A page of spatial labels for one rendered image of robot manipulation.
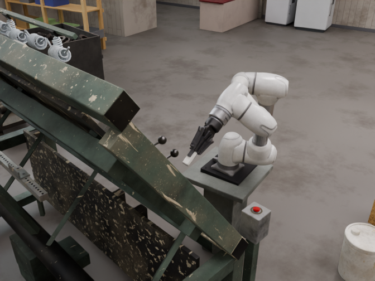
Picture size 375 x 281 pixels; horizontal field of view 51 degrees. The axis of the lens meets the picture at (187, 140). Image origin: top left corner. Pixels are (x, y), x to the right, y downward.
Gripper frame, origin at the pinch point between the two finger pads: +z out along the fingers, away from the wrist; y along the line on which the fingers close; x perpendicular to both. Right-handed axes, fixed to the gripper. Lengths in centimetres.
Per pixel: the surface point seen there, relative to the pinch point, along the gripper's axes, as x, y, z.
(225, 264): -13, 60, 27
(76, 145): 13, -42, 25
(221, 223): -14.0, 30.7, 13.3
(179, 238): -2.7, 26.6, 30.2
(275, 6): 467, 534, -573
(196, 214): -14.1, 7.7, 18.3
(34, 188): 85, 11, 55
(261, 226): -14, 70, -1
